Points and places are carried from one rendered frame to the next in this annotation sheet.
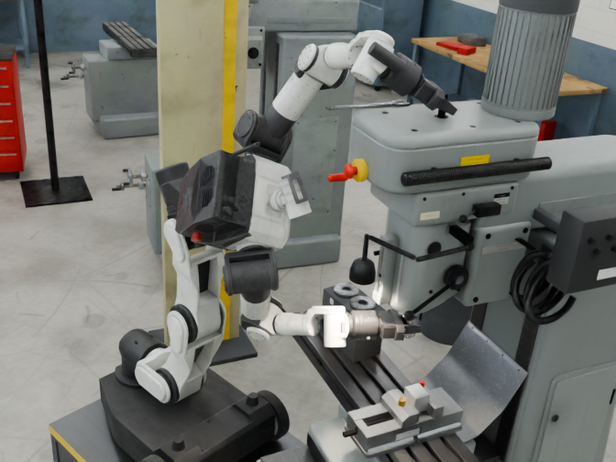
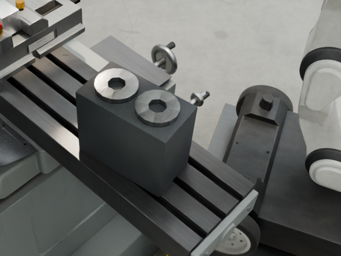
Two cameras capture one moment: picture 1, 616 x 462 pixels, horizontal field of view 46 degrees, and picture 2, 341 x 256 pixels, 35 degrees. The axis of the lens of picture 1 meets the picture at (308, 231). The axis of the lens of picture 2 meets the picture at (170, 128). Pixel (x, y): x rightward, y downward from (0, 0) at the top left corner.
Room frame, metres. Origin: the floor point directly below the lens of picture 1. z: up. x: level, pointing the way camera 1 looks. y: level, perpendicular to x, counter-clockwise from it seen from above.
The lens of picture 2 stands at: (2.89, -0.47, 1.89)
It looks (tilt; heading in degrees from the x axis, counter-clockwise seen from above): 49 degrees down; 152
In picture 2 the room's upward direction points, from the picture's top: 7 degrees clockwise
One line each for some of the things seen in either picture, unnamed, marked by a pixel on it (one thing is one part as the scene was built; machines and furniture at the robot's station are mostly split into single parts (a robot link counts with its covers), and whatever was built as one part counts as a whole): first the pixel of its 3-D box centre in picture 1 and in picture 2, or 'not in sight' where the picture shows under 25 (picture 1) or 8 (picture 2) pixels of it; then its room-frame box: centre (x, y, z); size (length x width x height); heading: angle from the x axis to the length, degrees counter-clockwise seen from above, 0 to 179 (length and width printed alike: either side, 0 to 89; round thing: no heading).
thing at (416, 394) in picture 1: (415, 398); (4, 18); (1.77, -0.37, 1.02); 0.06 x 0.05 x 0.06; 27
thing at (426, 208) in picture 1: (443, 188); not in sight; (1.87, -0.37, 1.68); 0.34 x 0.24 x 0.10; 116
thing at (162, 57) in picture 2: not in sight; (157, 64); (1.63, 0.12, 0.61); 0.16 x 0.12 x 0.12; 116
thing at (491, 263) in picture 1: (475, 247); not in sight; (1.94, -0.50, 1.47); 0.24 x 0.19 x 0.26; 26
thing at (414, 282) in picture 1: (421, 256); not in sight; (1.85, -0.33, 1.47); 0.21 x 0.19 x 0.32; 26
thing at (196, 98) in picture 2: not in sight; (189, 105); (1.75, 0.21, 0.49); 0.22 x 0.06 x 0.06; 116
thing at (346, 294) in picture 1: (351, 319); (135, 127); (2.20, -0.18, 1.01); 0.22 x 0.12 x 0.20; 34
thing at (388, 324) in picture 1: (379, 325); not in sight; (1.84, -0.24, 1.23); 0.13 x 0.12 x 0.10; 10
